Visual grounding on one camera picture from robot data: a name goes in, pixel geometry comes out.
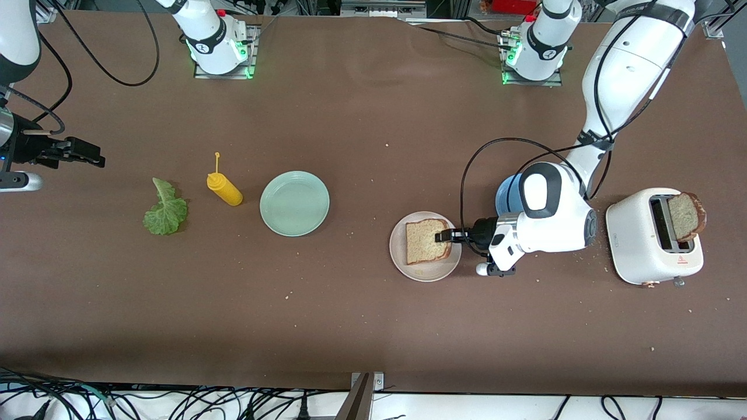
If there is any red box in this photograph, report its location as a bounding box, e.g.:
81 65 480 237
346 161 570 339
492 0 539 15

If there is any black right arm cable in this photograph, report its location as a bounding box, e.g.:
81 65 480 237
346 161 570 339
0 0 159 135

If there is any white toaster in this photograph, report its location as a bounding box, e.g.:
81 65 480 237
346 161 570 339
605 187 705 288

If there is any pale green plate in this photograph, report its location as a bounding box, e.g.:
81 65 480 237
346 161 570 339
259 170 331 237

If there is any blue plate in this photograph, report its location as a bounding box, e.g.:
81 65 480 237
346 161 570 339
495 174 525 216

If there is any yellow squeeze bottle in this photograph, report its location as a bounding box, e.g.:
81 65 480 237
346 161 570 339
207 152 243 207

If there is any brown crust bread slice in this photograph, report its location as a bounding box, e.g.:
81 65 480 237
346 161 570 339
667 192 707 243
405 218 453 265

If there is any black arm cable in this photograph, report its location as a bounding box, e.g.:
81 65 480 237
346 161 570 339
0 0 159 135
460 0 695 234

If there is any grey metal box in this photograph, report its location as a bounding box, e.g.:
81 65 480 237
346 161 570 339
340 0 428 18

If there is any beige plate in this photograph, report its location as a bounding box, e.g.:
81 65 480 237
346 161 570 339
389 211 462 283

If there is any dark grey metal bar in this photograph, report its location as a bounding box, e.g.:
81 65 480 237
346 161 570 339
336 373 374 420

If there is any black base cable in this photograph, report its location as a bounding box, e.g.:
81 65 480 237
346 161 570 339
400 16 514 53

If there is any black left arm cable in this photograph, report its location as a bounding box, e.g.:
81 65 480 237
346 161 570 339
460 0 695 234

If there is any green lettuce leaf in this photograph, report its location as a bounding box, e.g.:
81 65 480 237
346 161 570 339
142 177 189 236

